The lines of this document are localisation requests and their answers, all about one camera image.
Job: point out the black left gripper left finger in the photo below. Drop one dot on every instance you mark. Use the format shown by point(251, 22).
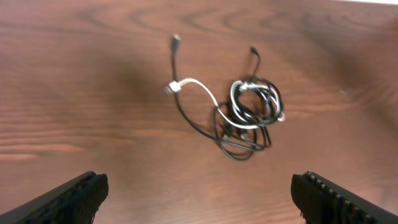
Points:
point(74, 202)

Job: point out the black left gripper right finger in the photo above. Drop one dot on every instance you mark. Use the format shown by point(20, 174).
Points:
point(321, 201)

